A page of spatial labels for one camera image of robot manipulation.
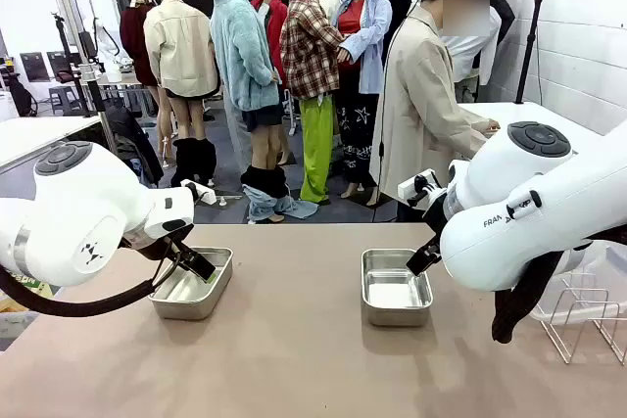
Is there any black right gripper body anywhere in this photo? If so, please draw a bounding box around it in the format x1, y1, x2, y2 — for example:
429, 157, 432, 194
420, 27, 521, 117
421, 192, 450, 249

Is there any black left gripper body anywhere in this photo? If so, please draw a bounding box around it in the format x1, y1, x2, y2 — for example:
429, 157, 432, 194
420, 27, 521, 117
164, 225, 197, 267

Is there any rectangular steel food container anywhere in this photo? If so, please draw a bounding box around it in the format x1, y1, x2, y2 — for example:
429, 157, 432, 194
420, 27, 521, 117
361, 249, 435, 327
148, 247, 234, 321

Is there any person's right forearm beige sleeve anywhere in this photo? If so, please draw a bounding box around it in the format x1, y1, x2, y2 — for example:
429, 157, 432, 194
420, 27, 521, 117
430, 104, 491, 163

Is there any person in beige coat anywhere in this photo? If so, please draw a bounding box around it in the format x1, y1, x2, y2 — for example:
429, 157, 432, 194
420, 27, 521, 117
369, 0, 504, 223

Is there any black jacket on chair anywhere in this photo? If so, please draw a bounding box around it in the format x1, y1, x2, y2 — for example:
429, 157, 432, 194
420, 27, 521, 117
105, 104, 166, 189

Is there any mannequin in white shirt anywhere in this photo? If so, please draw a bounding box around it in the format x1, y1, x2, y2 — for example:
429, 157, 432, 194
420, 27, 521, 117
443, 11, 504, 86

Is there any white table with metal leg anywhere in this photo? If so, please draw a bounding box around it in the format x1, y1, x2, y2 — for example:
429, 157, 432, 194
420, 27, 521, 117
0, 114, 119, 167

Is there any clear plastic storage bin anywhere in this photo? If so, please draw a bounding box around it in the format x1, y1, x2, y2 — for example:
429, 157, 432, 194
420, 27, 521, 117
0, 285, 55, 353

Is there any mannequin in blue shirt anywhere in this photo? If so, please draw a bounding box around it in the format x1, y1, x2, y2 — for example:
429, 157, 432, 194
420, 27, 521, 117
336, 0, 394, 207

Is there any grey metal stool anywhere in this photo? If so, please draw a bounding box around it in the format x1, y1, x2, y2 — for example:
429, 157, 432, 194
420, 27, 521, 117
48, 86, 82, 115

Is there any black tripod stand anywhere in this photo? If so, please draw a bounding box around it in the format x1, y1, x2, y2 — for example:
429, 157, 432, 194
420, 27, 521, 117
513, 0, 548, 106

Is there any mannequin in light blue fleece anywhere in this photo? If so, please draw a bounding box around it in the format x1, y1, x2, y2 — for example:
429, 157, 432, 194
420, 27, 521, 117
210, 0, 319, 223

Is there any mannequin in cream jacket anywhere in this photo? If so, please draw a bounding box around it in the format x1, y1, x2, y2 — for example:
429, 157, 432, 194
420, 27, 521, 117
143, 0, 220, 189

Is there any mannequin in plaid hooded shirt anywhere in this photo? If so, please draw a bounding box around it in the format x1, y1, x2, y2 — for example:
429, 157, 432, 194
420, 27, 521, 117
279, 0, 345, 205

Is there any mannequin in dark red sweater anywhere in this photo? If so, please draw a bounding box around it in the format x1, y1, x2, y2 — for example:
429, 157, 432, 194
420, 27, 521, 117
120, 0, 159, 120

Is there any mannequin in black coat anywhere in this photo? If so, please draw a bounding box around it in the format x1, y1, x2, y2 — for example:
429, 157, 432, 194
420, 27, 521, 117
374, 0, 412, 67

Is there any mannequin in dark jacket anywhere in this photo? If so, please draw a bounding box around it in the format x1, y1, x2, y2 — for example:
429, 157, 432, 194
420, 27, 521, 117
489, 0, 516, 47

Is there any black office chair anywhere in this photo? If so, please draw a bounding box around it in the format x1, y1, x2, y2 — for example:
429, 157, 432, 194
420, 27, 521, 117
47, 51, 74, 84

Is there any mannequin in red jacket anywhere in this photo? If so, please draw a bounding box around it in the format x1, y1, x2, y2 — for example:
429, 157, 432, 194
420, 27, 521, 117
250, 0, 290, 91

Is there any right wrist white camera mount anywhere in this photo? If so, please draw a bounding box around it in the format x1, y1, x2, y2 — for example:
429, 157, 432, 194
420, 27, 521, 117
397, 168, 450, 209

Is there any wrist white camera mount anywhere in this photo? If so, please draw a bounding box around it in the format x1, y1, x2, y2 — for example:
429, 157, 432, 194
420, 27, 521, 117
397, 168, 450, 209
179, 179, 217, 205

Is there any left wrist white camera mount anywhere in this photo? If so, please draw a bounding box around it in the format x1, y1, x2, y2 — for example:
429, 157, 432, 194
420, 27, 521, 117
179, 179, 217, 205

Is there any right arm black cable sleeve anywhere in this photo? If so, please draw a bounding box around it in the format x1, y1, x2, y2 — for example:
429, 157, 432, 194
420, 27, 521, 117
491, 250, 564, 345

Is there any arm black cable sleeve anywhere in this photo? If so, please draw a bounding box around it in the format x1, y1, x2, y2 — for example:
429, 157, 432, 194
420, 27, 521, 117
491, 250, 564, 345
0, 229, 195, 319

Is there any left arm black cable sleeve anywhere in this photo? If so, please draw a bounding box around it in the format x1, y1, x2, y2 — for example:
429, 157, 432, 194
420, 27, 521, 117
0, 229, 195, 319

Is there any black camera stand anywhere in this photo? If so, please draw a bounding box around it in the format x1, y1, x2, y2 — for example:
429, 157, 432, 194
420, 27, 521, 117
51, 11, 107, 118

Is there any silver wire lid rack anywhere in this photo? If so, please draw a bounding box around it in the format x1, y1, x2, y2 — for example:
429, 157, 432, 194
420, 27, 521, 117
536, 285, 627, 365

